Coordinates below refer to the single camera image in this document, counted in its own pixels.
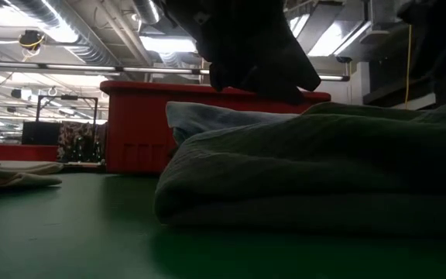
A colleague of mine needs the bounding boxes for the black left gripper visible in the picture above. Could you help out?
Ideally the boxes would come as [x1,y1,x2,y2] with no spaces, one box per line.
[160,0,323,105]

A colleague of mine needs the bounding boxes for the light blue jeans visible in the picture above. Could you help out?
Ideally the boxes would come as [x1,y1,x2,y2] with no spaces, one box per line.
[165,101,302,146]

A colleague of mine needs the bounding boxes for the dark green garment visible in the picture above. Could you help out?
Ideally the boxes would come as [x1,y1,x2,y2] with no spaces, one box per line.
[153,96,446,238]

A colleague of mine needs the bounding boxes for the cream canvas tote bag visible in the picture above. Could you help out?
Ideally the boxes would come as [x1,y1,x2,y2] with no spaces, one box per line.
[0,159,65,190]

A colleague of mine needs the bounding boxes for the red plastic laundry basket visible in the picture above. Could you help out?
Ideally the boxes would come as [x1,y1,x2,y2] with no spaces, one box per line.
[99,80,331,175]

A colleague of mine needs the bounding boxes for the long ceiling light tube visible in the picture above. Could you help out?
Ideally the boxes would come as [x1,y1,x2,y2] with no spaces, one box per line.
[317,74,350,82]
[0,60,211,75]

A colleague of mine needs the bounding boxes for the black monitor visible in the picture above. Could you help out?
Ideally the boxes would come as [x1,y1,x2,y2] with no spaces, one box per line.
[20,120,62,146]

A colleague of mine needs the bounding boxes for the green table mat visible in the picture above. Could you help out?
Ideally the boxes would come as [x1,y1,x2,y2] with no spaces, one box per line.
[0,172,446,279]

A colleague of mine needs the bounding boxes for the red storage bin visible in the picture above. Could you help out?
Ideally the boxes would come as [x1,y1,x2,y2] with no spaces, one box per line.
[0,142,60,162]

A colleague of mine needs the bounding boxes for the silver ceiling air duct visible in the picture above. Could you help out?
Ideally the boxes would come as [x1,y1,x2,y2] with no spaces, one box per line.
[0,0,120,67]
[132,0,165,25]

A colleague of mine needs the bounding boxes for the hanging yellow cable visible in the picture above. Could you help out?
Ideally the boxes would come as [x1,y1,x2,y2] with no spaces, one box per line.
[403,22,414,110]

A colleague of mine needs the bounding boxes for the black metal stand frame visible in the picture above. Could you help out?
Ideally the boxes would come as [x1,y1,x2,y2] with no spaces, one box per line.
[36,94,100,148]

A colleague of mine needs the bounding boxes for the ceiling cable reel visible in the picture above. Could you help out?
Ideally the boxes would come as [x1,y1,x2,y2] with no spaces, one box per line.
[17,29,46,51]

